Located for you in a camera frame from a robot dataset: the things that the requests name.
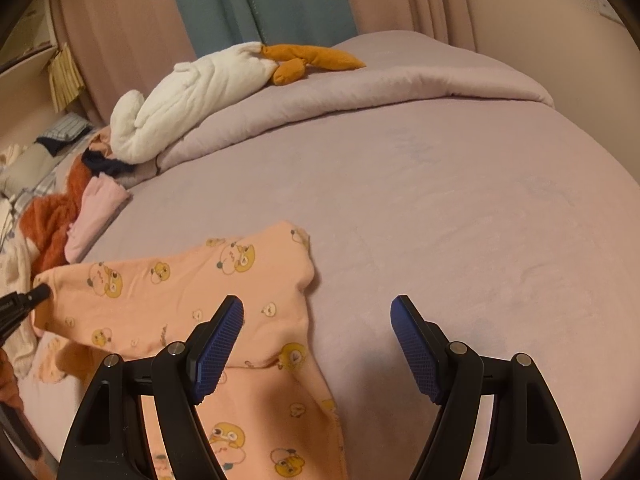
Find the dark navy garment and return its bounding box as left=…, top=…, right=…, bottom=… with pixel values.
left=81, top=148, right=134, bottom=178

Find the mauve bed sheet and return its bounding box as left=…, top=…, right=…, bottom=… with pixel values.
left=83, top=99, right=639, bottom=479

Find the rust orange fleece garment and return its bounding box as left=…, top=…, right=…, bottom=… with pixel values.
left=20, top=155, right=92, bottom=275

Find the yellow hanging cloth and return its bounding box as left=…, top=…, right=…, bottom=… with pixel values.
left=47, top=44, right=86, bottom=113

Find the peach duck print baby garment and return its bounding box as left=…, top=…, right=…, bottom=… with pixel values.
left=34, top=222, right=347, bottom=479

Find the plaid grey pillow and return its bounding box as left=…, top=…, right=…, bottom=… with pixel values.
left=36, top=113, right=93, bottom=156

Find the pink curtain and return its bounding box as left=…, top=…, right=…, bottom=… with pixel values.
left=50, top=0, right=475, bottom=122

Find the white power strip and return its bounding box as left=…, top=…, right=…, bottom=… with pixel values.
left=598, top=0, right=623, bottom=25

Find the white goose plush toy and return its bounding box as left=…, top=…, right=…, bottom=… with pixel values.
left=110, top=41, right=366, bottom=166

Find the cream fluffy blanket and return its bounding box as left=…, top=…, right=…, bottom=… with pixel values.
left=1, top=231, right=39, bottom=379

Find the folded mauve duvet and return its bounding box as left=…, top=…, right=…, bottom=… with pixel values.
left=149, top=32, right=553, bottom=172

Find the white wall shelf unit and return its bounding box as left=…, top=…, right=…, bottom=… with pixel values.
left=1, top=0, right=58, bottom=127

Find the light pink folded garment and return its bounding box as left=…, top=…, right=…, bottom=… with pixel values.
left=64, top=174, right=131, bottom=263

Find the teal curtain panel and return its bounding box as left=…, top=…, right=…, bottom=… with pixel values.
left=176, top=0, right=357, bottom=56

